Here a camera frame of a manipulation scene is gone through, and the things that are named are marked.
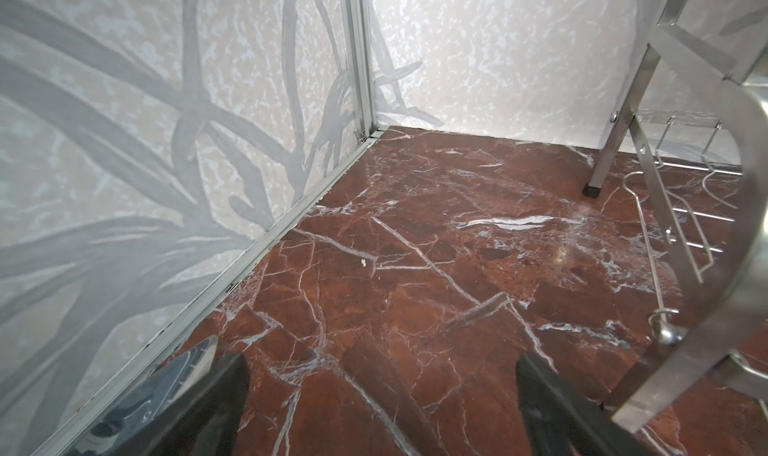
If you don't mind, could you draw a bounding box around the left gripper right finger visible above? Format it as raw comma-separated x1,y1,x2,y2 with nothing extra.
515,353,648,455

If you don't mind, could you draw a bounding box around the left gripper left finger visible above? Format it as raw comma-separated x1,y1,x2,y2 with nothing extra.
113,353,250,455

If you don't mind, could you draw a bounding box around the steel dish rack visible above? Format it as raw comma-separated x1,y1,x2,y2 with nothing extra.
583,0,767,433

